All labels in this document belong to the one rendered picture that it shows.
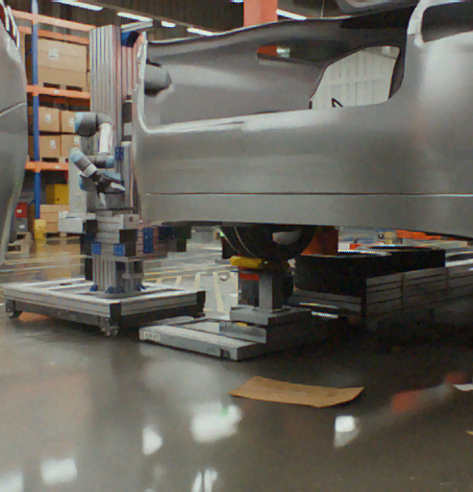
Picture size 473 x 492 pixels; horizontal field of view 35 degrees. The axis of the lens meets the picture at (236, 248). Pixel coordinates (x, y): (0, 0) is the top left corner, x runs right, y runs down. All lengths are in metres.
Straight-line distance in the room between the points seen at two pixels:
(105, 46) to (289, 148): 2.66
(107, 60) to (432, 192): 3.10
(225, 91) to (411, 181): 1.71
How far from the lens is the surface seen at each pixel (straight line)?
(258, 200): 2.95
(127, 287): 5.17
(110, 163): 4.33
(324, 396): 3.37
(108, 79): 5.16
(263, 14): 5.08
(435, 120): 2.52
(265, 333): 4.06
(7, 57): 1.42
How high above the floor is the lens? 0.91
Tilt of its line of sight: 4 degrees down
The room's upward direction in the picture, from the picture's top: straight up
